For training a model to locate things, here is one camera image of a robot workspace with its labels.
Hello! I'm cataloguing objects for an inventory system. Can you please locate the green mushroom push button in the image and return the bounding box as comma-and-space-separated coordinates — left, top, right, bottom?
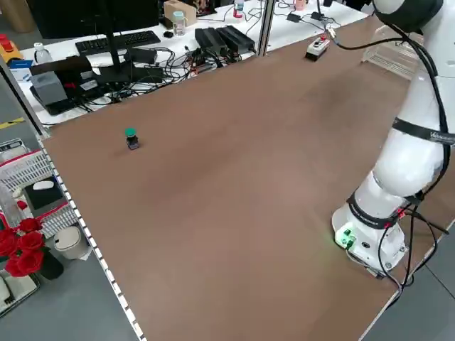
124, 126, 142, 152

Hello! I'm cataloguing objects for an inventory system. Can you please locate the black power supply unit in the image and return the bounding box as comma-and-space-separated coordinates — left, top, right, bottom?
216, 25, 256, 53
194, 27, 228, 54

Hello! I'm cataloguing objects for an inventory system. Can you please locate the white push-button control box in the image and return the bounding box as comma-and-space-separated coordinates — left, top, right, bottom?
304, 35, 331, 62

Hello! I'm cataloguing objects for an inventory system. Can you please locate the clear bottle with pale lid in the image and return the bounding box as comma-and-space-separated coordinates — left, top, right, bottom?
172, 10, 187, 37

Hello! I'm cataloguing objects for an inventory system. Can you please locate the cardboard box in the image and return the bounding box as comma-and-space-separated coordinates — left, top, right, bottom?
163, 0, 198, 26

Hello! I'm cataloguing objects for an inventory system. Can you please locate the black keyboard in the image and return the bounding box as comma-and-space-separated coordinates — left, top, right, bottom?
75, 31, 162, 55

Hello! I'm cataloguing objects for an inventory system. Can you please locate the black monitor stand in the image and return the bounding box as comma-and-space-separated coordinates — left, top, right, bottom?
92, 0, 165, 86

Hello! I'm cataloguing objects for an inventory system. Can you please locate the small white waste bin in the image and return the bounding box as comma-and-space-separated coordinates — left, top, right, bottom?
53, 227, 90, 261

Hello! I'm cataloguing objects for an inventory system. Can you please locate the black mouse pad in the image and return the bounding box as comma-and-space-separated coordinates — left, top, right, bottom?
23, 183, 68, 211

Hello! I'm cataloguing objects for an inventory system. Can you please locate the dark rectangular box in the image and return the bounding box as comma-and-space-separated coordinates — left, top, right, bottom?
30, 55, 94, 77

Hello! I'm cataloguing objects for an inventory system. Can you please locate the grey box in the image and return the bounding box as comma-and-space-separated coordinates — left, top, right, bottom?
30, 70, 69, 107

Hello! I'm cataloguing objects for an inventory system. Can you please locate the black vase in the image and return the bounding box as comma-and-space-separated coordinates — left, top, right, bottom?
38, 248, 65, 281

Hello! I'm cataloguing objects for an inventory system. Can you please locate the white plastic basket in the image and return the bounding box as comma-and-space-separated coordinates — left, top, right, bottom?
0, 148, 80, 237

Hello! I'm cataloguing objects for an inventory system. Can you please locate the red artificial rose bouquet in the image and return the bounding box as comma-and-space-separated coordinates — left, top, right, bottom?
0, 200, 48, 278

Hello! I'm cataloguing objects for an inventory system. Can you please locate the black computer monitor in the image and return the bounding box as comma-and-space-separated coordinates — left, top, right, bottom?
30, 0, 160, 39

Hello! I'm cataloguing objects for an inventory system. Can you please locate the clear bottle with white cap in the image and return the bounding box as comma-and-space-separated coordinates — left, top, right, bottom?
33, 41, 50, 65

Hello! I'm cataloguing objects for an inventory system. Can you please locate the blue carton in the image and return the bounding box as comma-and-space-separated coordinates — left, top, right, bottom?
9, 58, 36, 83

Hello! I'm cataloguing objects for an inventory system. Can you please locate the white tray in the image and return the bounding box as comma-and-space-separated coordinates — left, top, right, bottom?
0, 273, 41, 318

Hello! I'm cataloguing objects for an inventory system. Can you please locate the aluminium frame post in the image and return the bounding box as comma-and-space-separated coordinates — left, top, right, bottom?
257, 0, 277, 57

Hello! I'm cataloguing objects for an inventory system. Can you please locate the black base cable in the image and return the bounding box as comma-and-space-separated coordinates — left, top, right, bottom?
376, 207, 449, 291

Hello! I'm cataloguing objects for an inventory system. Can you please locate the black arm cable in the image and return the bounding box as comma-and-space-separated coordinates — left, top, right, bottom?
323, 13, 451, 200

